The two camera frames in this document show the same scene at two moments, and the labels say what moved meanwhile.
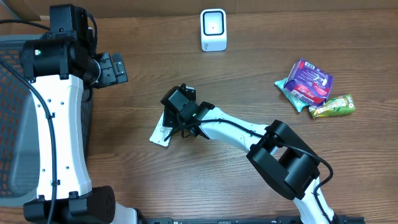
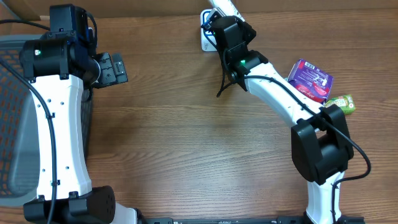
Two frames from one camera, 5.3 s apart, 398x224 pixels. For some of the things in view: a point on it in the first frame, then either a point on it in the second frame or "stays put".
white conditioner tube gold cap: (161, 133) → (225, 7)
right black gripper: (168, 116) → (232, 28)
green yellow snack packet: (339, 105) stays put
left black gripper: (115, 70) stays put
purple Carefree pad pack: (310, 83) stays put
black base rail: (279, 220) stays put
